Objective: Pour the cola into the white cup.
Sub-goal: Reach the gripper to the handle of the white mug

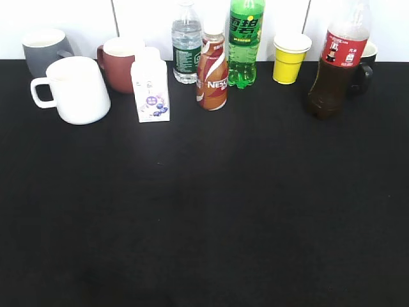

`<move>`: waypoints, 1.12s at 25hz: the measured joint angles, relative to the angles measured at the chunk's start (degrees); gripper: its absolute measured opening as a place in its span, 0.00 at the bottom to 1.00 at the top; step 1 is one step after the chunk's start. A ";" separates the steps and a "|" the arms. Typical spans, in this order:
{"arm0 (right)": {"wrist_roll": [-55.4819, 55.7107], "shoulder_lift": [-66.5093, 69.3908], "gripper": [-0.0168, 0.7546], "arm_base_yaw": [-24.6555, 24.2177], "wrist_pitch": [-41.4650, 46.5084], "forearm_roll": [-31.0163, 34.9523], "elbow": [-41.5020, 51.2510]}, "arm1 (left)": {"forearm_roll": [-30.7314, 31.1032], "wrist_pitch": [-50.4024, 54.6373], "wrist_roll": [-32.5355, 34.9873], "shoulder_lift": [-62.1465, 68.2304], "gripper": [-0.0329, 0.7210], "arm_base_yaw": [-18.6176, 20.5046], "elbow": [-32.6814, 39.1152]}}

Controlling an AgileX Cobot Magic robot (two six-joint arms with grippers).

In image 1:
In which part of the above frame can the black ceramic mug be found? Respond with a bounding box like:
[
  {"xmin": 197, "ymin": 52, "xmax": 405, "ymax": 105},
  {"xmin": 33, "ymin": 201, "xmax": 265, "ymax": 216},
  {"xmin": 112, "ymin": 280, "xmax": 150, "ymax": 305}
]
[{"xmin": 346, "ymin": 41, "xmax": 378, "ymax": 97}]

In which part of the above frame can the grey ceramic mug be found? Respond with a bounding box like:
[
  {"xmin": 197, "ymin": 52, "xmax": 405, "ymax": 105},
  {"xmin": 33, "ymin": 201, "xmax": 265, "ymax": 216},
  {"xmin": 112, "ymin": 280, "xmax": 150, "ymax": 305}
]
[{"xmin": 22, "ymin": 29, "xmax": 74, "ymax": 78}]

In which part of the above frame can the dark red ceramic mug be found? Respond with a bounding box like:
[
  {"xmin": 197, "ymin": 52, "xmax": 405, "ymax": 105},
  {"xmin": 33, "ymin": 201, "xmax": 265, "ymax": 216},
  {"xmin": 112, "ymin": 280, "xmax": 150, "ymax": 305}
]
[{"xmin": 96, "ymin": 37, "xmax": 145, "ymax": 94}]

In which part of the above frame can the cola bottle red label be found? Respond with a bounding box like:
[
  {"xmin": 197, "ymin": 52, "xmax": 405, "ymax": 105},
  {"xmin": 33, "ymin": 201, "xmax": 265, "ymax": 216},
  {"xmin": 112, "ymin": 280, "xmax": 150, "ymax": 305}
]
[{"xmin": 308, "ymin": 1, "xmax": 371, "ymax": 119}]

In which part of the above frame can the white ceramic mug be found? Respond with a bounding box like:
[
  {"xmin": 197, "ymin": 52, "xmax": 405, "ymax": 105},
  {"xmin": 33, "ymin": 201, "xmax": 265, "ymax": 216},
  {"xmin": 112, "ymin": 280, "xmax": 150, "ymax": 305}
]
[{"xmin": 30, "ymin": 56, "xmax": 111, "ymax": 125}]

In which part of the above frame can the clear water bottle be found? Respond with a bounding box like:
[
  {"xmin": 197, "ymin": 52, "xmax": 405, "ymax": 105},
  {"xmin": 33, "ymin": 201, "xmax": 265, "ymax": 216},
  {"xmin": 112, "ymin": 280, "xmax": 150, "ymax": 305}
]
[{"xmin": 171, "ymin": 1, "xmax": 202, "ymax": 84}]

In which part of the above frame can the yellow paper cup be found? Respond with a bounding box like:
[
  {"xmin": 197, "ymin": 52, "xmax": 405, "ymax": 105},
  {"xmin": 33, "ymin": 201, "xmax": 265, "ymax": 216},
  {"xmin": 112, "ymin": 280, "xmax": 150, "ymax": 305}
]
[{"xmin": 272, "ymin": 32, "xmax": 312, "ymax": 85}]

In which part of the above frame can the green Sprite bottle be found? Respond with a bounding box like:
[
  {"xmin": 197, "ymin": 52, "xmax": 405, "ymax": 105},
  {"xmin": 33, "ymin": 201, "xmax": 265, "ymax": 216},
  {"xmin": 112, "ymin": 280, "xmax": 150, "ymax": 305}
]
[{"xmin": 228, "ymin": 0, "xmax": 266, "ymax": 89}]

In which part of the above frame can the white blueberry yogurt carton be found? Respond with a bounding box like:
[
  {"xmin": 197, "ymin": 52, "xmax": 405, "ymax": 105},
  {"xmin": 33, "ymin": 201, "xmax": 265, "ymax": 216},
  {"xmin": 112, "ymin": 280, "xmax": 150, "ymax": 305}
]
[{"xmin": 130, "ymin": 47, "xmax": 170, "ymax": 123}]

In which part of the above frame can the brown Nescafe coffee bottle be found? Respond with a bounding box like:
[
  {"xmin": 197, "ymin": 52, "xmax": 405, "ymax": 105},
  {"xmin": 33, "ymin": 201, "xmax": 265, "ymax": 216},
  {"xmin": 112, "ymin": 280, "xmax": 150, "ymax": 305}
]
[{"xmin": 196, "ymin": 21, "xmax": 228, "ymax": 111}]

